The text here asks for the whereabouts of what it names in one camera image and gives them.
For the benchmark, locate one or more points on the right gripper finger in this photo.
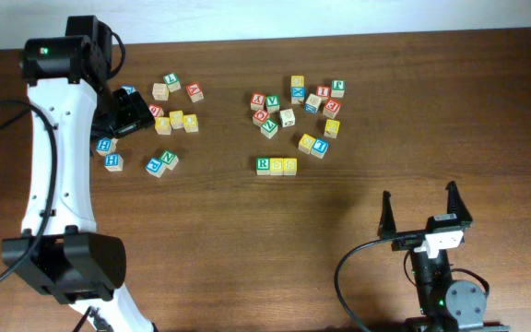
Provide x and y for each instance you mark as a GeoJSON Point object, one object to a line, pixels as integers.
{"type": "Point", "coordinates": [386, 228]}
{"type": "Point", "coordinates": [455, 205]}

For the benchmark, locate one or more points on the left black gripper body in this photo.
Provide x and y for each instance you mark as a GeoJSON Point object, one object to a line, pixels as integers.
{"type": "Point", "coordinates": [126, 114]}

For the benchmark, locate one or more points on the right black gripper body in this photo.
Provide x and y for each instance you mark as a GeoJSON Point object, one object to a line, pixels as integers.
{"type": "Point", "coordinates": [405, 240]}

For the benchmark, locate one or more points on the yellow lone block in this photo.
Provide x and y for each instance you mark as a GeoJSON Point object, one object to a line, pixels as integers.
{"type": "Point", "coordinates": [290, 166]}

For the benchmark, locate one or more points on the yellow S block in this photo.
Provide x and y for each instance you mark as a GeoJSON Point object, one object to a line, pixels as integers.
{"type": "Point", "coordinates": [276, 166]}

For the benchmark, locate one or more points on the green R letter block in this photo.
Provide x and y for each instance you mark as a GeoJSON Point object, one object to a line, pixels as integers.
{"type": "Point", "coordinates": [262, 166]}

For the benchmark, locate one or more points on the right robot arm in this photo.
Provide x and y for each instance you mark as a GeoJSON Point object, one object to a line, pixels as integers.
{"type": "Point", "coordinates": [450, 299]}

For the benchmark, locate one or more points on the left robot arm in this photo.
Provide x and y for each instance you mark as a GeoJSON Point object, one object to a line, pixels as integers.
{"type": "Point", "coordinates": [59, 252]}

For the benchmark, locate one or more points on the blue S letter block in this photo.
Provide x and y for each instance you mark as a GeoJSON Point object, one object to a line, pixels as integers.
{"type": "Point", "coordinates": [128, 89]}

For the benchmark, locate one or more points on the blue H block upper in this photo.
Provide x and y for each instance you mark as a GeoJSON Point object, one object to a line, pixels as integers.
{"type": "Point", "coordinates": [106, 146]}

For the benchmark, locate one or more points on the blue h block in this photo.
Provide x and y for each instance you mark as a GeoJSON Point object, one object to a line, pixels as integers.
{"type": "Point", "coordinates": [106, 146]}
{"type": "Point", "coordinates": [114, 162]}

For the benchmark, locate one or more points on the red 6 number block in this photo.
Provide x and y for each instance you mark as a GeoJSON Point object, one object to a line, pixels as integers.
{"type": "Point", "coordinates": [156, 110]}

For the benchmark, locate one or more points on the plain wooden block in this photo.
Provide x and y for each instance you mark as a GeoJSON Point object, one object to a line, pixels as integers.
{"type": "Point", "coordinates": [160, 92]}

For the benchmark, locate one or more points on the yellow block left cluster front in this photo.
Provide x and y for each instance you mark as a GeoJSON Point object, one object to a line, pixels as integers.
{"type": "Point", "coordinates": [163, 125]}

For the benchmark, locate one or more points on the yellow block cluster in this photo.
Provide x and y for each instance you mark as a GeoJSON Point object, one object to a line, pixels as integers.
{"type": "Point", "coordinates": [176, 119]}
{"type": "Point", "coordinates": [297, 82]}
{"type": "Point", "coordinates": [163, 125]}
{"type": "Point", "coordinates": [190, 123]}

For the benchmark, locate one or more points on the blue H block lower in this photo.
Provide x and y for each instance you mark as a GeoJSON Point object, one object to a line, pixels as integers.
{"type": "Point", "coordinates": [114, 162]}

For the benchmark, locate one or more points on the yellow block left cluster middle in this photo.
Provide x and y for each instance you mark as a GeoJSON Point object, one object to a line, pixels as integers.
{"type": "Point", "coordinates": [176, 119]}

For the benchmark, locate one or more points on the green L letter block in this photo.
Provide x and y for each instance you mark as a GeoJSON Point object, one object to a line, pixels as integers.
{"type": "Point", "coordinates": [172, 82]}

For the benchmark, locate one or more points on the blue P letter block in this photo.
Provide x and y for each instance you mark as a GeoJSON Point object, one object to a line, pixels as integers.
{"type": "Point", "coordinates": [155, 167]}

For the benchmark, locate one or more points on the green N letter block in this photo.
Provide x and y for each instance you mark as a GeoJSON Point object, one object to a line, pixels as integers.
{"type": "Point", "coordinates": [169, 159]}

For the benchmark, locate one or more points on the yellow block left cluster right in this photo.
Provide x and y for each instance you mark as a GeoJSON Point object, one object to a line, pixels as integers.
{"type": "Point", "coordinates": [190, 123]}

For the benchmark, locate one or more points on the red A letter block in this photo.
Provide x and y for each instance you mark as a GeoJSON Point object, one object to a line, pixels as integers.
{"type": "Point", "coordinates": [195, 92]}

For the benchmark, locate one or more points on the blue 1 number block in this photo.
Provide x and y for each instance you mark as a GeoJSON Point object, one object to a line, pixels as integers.
{"type": "Point", "coordinates": [319, 148]}

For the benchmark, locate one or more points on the yellow block far right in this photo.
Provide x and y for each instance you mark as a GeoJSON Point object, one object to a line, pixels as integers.
{"type": "Point", "coordinates": [331, 128]}

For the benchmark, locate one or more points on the yellow block beside Z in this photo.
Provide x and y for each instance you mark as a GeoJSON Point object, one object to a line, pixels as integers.
{"type": "Point", "coordinates": [306, 143]}

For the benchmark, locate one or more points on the red E letter block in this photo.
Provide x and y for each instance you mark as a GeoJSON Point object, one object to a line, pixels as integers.
{"type": "Point", "coordinates": [331, 108]}

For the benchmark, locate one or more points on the red Y letter block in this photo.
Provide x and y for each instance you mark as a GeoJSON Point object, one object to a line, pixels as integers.
{"type": "Point", "coordinates": [257, 101]}

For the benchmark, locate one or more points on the red Q letter block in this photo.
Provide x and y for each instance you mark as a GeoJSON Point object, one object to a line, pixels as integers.
{"type": "Point", "coordinates": [260, 117]}

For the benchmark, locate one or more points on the blue edged wooden block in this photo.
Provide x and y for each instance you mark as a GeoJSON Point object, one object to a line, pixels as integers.
{"type": "Point", "coordinates": [312, 103]}

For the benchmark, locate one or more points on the green J letter block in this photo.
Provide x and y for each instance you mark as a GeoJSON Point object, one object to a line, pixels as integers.
{"type": "Point", "coordinates": [338, 88]}

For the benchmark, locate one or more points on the red I letter block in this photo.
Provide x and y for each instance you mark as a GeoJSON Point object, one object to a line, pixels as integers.
{"type": "Point", "coordinates": [323, 92]}

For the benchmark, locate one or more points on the green Z letter block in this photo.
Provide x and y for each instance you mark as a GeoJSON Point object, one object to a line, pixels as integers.
{"type": "Point", "coordinates": [269, 128]}

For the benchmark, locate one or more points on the green V letter block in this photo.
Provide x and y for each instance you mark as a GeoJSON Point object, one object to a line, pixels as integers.
{"type": "Point", "coordinates": [272, 103]}

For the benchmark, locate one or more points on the blue X letter block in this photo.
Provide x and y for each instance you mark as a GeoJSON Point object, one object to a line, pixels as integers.
{"type": "Point", "coordinates": [297, 95]}

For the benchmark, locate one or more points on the yellow block top right cluster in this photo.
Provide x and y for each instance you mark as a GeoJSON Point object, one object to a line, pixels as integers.
{"type": "Point", "coordinates": [297, 82]}

